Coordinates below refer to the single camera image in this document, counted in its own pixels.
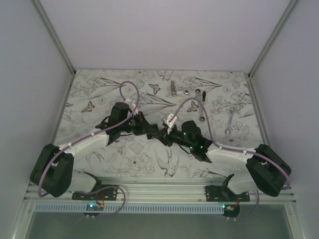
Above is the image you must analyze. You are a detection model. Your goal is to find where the silver open end wrench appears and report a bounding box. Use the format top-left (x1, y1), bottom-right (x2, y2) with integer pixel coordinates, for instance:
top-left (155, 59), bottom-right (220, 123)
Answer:
top-left (224, 107), bottom-right (235, 135)

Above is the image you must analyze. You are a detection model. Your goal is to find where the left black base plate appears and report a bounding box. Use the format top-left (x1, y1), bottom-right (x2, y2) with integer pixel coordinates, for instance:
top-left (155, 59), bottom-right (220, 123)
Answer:
top-left (72, 185), bottom-right (118, 201)

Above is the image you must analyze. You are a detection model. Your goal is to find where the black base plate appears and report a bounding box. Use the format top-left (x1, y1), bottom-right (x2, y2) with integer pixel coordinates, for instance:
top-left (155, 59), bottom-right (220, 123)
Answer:
top-left (204, 185), bottom-right (250, 202)
top-left (72, 185), bottom-right (118, 201)

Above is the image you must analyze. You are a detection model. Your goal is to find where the aluminium frame rail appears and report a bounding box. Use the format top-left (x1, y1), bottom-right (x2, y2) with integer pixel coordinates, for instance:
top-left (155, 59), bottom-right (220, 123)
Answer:
top-left (24, 177), bottom-right (297, 204)

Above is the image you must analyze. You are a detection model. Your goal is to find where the controller board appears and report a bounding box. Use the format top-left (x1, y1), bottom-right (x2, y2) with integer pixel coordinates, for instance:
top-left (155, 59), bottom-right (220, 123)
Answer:
top-left (222, 204), bottom-right (239, 211)
top-left (86, 203), bottom-right (104, 212)

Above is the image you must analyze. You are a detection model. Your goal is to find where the metal bracket block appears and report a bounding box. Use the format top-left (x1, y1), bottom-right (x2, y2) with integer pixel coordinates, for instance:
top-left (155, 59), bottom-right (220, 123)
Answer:
top-left (170, 80), bottom-right (177, 96)

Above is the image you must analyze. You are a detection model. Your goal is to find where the white slotted cable duct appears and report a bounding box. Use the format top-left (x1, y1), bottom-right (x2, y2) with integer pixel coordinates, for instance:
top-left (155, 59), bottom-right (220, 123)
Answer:
top-left (33, 203), bottom-right (225, 214)

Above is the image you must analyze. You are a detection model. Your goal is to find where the aluminium corner post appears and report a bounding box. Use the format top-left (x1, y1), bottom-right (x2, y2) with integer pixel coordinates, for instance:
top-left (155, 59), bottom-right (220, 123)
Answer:
top-left (248, 0), bottom-right (300, 79)
top-left (31, 0), bottom-right (76, 75)

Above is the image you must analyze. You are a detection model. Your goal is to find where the right aluminium corner post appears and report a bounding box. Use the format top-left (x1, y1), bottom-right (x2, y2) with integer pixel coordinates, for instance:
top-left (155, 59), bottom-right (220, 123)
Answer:
top-left (248, 0), bottom-right (300, 79)

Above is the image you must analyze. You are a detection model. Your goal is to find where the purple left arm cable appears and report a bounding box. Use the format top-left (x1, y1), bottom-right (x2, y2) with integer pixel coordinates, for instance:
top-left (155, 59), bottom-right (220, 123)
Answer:
top-left (36, 81), bottom-right (140, 197)

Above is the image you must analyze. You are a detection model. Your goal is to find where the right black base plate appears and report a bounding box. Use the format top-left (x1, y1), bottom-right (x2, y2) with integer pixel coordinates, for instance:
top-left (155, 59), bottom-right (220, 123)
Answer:
top-left (204, 185), bottom-right (250, 202)

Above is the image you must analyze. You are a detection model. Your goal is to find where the clear plastic fuse box cover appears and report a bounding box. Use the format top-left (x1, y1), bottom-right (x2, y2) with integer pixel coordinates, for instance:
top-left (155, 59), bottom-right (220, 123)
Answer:
top-left (129, 141), bottom-right (144, 155)

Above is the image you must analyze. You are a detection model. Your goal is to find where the ratchet wrench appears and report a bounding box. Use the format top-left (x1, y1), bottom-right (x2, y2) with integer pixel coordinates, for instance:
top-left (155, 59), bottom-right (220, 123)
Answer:
top-left (195, 89), bottom-right (205, 122)

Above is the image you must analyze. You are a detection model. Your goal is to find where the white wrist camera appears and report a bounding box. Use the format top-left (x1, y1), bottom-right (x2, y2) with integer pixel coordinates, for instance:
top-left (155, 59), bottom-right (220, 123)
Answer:
top-left (162, 113), bottom-right (177, 134)
top-left (124, 99), bottom-right (138, 115)

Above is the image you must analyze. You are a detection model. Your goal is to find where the black handled screwdriver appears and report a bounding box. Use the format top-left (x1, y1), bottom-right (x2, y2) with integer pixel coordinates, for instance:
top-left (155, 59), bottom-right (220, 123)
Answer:
top-left (202, 91), bottom-right (206, 103)

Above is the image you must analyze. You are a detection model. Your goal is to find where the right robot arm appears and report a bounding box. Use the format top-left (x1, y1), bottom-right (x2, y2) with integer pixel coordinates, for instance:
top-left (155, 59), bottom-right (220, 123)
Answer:
top-left (147, 120), bottom-right (292, 202)

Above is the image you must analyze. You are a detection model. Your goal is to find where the left controller board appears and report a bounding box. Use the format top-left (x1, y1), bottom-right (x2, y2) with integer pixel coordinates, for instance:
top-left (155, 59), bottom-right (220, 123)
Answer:
top-left (86, 203), bottom-right (104, 212)

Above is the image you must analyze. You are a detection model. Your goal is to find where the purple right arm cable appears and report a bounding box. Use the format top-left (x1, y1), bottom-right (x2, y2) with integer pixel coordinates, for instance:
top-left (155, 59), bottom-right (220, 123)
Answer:
top-left (173, 97), bottom-right (292, 191)

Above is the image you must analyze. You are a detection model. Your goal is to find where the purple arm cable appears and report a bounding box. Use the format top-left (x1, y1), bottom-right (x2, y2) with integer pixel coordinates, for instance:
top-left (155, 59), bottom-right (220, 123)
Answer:
top-left (173, 97), bottom-right (292, 191)
top-left (36, 81), bottom-right (140, 197)

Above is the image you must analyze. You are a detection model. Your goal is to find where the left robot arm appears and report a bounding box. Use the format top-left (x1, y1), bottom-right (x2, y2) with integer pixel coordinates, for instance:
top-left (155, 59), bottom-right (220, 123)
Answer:
top-left (30, 102), bottom-right (159, 200)

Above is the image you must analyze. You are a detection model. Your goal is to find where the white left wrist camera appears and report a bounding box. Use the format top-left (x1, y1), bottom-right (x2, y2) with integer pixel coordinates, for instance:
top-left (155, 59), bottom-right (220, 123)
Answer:
top-left (124, 99), bottom-right (138, 115)

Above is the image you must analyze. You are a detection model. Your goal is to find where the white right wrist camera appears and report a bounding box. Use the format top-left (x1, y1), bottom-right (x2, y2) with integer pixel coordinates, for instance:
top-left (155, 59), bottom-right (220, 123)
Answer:
top-left (162, 113), bottom-right (177, 134)

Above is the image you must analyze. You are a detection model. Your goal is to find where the right controller board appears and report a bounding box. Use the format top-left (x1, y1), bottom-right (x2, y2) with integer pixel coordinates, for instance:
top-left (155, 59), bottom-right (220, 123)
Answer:
top-left (222, 204), bottom-right (239, 211)

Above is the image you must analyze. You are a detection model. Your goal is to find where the left aluminium corner post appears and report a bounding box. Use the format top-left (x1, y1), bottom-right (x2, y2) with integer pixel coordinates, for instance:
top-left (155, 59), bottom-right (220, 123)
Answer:
top-left (31, 0), bottom-right (76, 75)

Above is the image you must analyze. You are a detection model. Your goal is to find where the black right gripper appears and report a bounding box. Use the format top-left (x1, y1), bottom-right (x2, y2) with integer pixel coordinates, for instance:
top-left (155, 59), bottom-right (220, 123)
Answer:
top-left (154, 123), bottom-right (193, 149)

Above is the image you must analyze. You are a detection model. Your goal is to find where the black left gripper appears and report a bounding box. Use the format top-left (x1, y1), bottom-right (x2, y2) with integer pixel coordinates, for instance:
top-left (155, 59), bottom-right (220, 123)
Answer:
top-left (120, 111), bottom-right (157, 136)

